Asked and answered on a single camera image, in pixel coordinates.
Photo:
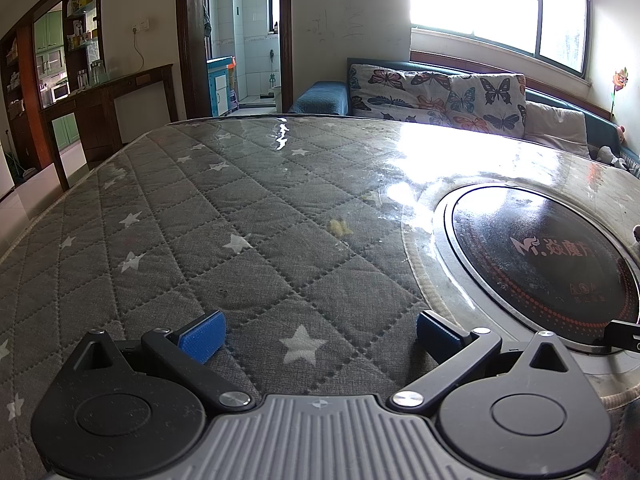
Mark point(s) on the artificial flower decoration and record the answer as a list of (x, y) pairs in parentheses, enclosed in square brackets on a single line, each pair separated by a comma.
[(620, 80)]

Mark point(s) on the grey star quilted table cover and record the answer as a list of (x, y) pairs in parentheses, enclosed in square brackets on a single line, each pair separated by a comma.
[(200, 210)]

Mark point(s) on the white pillow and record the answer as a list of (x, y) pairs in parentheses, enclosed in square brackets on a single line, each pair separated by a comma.
[(556, 126)]

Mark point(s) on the butterfly print cushion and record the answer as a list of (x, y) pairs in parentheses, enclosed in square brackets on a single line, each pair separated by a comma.
[(425, 91)]

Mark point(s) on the blue bathroom cabinet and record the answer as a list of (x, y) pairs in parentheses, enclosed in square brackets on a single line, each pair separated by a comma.
[(220, 87)]

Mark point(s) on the glass jars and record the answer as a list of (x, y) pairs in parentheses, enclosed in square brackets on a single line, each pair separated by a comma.
[(98, 72)]

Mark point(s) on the grey stuffed toy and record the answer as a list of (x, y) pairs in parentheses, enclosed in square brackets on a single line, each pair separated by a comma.
[(612, 156)]

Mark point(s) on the mop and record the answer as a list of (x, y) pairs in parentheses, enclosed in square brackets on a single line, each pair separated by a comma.
[(20, 162)]

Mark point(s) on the pink toy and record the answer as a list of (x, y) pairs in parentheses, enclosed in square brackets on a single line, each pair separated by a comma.
[(623, 134)]

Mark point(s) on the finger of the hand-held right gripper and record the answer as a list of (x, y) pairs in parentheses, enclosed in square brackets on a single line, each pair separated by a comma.
[(622, 334)]

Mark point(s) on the green toilet brush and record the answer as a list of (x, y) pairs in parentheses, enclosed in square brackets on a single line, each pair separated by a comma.
[(272, 80)]

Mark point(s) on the dark wooden shelf unit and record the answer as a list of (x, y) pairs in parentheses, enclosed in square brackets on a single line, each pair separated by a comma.
[(22, 85)]

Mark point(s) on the black round induction cooktop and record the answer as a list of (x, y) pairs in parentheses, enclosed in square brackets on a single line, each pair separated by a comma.
[(540, 265)]

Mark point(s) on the large window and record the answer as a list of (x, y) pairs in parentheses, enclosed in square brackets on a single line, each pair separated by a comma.
[(500, 5)]

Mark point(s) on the teal sofa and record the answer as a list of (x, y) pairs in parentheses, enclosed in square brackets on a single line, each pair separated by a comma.
[(606, 132)]

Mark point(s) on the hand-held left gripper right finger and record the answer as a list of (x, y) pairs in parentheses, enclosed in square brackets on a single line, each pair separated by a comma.
[(436, 336)]

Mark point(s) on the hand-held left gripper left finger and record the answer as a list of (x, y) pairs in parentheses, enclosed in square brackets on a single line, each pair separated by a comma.
[(202, 340)]

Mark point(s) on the dark wooden console table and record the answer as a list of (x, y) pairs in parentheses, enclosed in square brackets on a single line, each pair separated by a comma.
[(125, 85)]

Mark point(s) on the dark wooden door frame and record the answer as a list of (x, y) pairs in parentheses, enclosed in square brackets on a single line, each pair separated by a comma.
[(186, 40)]

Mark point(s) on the blue padded stool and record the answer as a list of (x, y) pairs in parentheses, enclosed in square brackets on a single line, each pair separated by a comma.
[(320, 98)]

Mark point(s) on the white microwave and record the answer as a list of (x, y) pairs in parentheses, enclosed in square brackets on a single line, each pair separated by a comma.
[(60, 92)]

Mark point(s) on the white wall socket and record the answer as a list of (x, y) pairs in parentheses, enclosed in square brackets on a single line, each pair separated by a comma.
[(141, 25)]

